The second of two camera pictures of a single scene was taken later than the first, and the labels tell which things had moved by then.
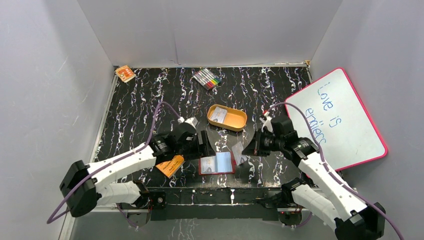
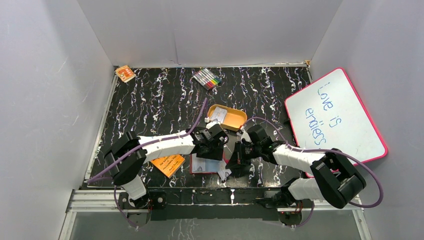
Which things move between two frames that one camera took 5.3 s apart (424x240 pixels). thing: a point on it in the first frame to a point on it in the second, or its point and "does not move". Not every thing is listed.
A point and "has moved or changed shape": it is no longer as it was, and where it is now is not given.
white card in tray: x=218 y=115 does not move
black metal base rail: x=221 y=204 does not move
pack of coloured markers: x=207 y=79 does not move
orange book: x=169 y=167 does not move
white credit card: x=239 y=157 has moved or changed shape
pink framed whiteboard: x=346 y=133 does not move
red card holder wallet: x=223 y=163 has moved or changed shape
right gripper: x=254 y=146 to x=237 y=159
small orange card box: x=125 y=73 does not move
